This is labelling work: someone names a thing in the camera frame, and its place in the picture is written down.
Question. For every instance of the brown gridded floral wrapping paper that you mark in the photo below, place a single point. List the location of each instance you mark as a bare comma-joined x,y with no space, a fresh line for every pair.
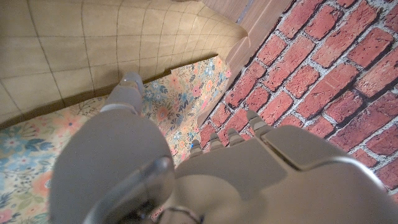
77,40

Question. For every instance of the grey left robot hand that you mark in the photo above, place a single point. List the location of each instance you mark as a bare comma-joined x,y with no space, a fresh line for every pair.
248,186

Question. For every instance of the red brick printed backdrop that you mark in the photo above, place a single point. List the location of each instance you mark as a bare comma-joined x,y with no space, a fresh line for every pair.
326,77

